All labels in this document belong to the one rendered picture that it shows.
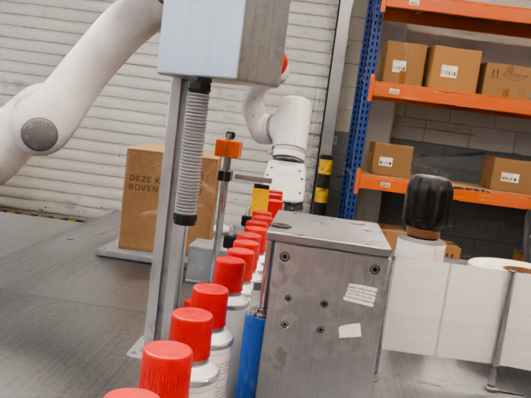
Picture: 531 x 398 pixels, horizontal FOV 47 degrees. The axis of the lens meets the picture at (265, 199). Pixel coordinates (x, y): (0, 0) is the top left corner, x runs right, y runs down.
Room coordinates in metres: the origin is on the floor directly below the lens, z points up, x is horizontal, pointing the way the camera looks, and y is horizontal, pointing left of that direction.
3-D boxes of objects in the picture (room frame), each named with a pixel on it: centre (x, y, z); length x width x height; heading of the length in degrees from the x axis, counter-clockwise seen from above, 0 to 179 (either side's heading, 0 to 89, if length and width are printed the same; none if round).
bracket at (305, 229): (0.58, -0.06, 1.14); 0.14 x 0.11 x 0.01; 175
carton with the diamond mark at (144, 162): (1.72, 0.26, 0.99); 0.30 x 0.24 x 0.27; 3
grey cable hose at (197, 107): (0.86, 0.11, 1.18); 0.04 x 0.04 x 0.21
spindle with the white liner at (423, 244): (1.07, -0.29, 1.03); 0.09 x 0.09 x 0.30
